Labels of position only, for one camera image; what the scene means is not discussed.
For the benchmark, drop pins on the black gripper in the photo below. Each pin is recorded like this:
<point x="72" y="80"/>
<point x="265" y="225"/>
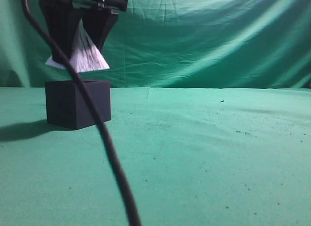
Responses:
<point x="62" y="20"/>

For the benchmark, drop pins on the white square pyramid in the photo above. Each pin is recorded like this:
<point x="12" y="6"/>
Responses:
<point x="82" y="54"/>

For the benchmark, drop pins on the dark purple cube block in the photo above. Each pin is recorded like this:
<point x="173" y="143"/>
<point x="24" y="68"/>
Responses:
<point x="66" y="107"/>

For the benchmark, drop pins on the green backdrop cloth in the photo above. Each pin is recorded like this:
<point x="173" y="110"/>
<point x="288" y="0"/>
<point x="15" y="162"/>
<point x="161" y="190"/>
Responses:
<point x="210" y="44"/>

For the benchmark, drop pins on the green table cloth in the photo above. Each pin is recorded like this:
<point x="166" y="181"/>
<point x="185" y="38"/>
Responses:
<point x="193" y="157"/>

